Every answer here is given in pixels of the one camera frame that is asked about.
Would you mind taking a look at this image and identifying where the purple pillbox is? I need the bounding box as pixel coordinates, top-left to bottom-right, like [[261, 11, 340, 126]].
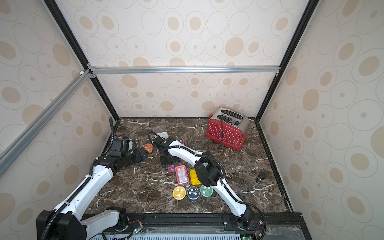
[[168, 165, 175, 174], [179, 137, 188, 146]]

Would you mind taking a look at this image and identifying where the red pillbox clear lid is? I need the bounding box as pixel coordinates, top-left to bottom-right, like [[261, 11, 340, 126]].
[[175, 165, 189, 185]]

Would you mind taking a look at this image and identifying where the white pillbox with amber lid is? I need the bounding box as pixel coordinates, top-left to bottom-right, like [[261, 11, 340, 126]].
[[190, 170, 202, 186]]

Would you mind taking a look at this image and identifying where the yellow round pillbox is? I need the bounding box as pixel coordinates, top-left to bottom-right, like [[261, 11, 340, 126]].
[[173, 186, 187, 201]]

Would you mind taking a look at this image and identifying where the dark blue round pillbox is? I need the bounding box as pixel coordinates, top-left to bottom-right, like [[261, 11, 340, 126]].
[[187, 186, 200, 201]]

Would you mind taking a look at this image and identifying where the green round pillbox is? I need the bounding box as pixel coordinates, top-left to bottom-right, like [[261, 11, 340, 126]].
[[200, 185, 214, 198]]

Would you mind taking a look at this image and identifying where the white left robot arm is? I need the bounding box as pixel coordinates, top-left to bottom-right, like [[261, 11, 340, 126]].
[[36, 132, 149, 240]]

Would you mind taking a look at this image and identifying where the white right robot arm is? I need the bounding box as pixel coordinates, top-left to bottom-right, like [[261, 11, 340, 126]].
[[148, 131, 266, 231]]

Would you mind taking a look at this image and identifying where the white pillbox clear lid rear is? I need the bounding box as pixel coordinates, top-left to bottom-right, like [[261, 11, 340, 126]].
[[153, 125, 169, 139]]

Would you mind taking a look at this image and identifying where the orange pillbox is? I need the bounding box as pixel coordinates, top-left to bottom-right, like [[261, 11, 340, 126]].
[[143, 144, 153, 153]]

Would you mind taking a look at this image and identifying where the red and silver toaster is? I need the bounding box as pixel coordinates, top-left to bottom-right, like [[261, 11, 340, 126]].
[[205, 107, 250, 150]]

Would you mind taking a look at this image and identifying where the small black cap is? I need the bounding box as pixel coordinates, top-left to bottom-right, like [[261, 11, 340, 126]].
[[257, 172, 268, 182]]

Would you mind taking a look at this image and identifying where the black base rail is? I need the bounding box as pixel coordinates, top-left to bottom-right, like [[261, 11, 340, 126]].
[[83, 212, 307, 239]]

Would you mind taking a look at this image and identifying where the aluminium frame side bar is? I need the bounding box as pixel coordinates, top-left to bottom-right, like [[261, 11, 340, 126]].
[[1, 70, 91, 175]]

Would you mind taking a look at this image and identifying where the aluminium frame crossbar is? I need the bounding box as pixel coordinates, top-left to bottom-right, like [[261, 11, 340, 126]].
[[90, 66, 280, 74]]

